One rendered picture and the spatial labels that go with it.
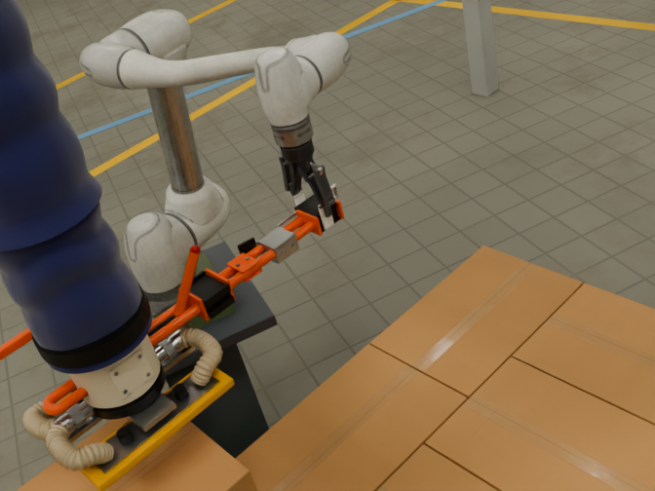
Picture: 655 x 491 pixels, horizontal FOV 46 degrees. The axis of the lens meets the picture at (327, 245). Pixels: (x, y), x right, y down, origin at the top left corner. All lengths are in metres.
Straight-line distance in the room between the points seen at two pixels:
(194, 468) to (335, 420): 0.64
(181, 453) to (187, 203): 0.88
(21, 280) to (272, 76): 0.65
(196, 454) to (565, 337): 1.18
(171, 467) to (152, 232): 0.80
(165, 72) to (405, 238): 2.15
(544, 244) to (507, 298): 1.15
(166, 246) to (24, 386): 1.64
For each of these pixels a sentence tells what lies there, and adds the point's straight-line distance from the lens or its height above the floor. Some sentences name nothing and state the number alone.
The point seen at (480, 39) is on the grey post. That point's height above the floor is 0.38.
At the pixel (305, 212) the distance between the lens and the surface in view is 1.86.
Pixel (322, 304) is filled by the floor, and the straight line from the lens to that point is 3.56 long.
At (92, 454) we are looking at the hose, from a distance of 1.59.
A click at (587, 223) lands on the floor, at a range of 3.81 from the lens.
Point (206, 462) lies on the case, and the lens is 1.77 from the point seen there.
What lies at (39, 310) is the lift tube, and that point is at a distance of 1.48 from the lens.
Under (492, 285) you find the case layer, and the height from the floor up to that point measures 0.54.
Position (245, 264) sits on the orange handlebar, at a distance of 1.76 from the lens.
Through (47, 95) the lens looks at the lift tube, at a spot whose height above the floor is 1.81.
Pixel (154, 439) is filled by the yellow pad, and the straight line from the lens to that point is 1.63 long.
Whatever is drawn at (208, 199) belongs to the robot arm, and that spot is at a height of 1.06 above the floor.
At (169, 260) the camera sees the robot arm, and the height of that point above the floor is 0.97.
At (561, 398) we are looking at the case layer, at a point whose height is 0.54.
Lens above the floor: 2.23
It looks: 35 degrees down
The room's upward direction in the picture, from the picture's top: 15 degrees counter-clockwise
